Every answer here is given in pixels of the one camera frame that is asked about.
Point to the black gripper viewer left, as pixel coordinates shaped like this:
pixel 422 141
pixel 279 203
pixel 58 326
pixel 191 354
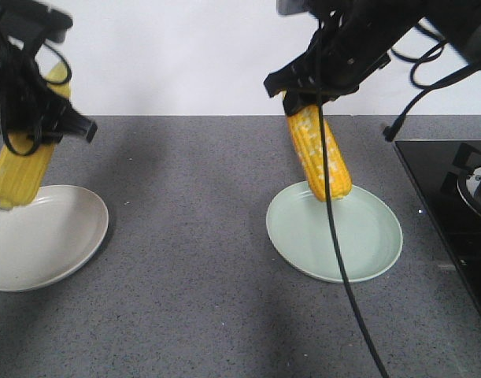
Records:
pixel 27 105

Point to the black gripper viewer right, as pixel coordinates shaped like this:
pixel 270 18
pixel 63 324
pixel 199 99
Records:
pixel 356 36

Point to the speckled orange-yellow corn cob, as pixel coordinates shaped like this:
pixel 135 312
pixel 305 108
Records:
pixel 319 154

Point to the yellow corn cob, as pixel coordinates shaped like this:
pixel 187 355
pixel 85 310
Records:
pixel 21 176

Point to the black glass gas hob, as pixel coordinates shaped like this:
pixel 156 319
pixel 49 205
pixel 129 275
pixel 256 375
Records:
pixel 447 178

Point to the black cable viewer left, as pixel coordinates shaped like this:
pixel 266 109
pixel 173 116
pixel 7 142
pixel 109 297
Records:
pixel 31 110

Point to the grey camera viewer right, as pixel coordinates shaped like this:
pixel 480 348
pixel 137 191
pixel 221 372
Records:
pixel 287 8

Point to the black camera mount viewer left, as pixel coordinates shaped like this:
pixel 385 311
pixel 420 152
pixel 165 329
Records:
pixel 29 20

